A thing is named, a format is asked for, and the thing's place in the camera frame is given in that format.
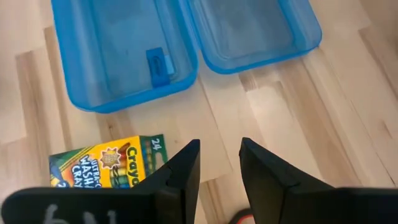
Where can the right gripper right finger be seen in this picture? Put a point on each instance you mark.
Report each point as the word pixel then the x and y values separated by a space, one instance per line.
pixel 273 193

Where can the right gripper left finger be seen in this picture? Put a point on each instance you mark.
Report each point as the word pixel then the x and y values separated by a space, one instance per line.
pixel 174 186

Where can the yellow green crayon box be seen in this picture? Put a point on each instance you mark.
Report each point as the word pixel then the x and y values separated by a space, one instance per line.
pixel 102 165

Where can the blue translucent plastic pencil box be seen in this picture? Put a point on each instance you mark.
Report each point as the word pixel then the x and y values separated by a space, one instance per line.
pixel 124 46

